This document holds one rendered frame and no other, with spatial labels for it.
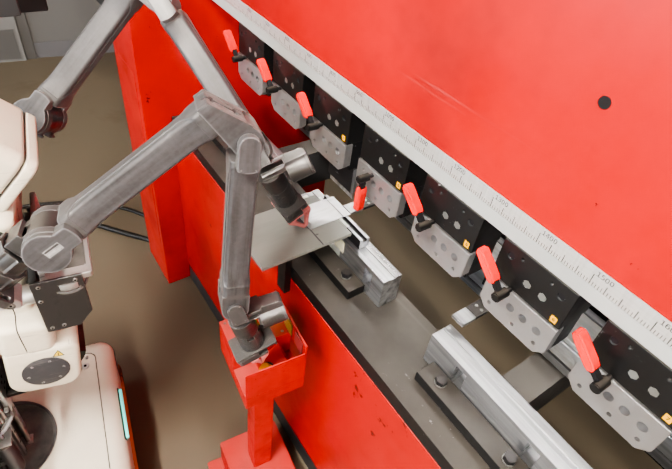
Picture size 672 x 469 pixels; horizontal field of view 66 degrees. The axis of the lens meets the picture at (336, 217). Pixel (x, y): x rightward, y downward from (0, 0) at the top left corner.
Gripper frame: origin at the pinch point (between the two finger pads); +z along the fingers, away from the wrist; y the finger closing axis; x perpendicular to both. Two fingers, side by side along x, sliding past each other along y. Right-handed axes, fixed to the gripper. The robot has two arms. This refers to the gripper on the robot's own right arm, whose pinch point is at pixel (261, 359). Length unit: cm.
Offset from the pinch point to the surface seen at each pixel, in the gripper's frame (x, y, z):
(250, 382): -4.3, -4.5, -0.1
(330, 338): -1.8, 18.0, 4.1
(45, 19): 365, -36, 39
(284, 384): -4.2, 2.5, 9.1
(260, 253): 14.6, 10.7, -19.3
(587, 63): -30, 54, -75
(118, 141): 232, -22, 73
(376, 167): 5, 40, -39
